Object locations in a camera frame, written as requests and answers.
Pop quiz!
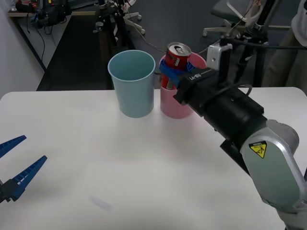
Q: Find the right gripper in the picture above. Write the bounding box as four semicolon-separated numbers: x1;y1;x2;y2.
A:
159;59;238;118

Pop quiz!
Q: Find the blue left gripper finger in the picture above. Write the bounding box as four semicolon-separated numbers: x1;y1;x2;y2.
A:
0;155;48;204
0;135;27;159

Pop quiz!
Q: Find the red drink can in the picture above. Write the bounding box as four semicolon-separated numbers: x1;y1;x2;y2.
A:
164;42;193;91

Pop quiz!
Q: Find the pink plastic bin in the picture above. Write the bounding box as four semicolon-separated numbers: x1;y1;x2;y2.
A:
158;53;208;119

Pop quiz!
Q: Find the pale blue plastic bin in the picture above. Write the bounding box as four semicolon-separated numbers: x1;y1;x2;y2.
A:
107;49;156;119

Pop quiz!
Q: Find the black metal stand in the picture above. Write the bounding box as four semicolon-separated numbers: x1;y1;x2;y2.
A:
93;0;135;52

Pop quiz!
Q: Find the grey office chair white base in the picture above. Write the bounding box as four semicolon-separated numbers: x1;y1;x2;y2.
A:
202;0;266;38

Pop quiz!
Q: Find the person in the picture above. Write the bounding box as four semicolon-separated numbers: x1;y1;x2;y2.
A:
262;0;307;88

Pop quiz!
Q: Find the desk with wooden edge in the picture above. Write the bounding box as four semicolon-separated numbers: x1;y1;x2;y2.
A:
8;0;103;70

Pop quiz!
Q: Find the black equipment stand with cables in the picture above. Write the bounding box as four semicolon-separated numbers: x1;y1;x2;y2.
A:
222;0;307;87

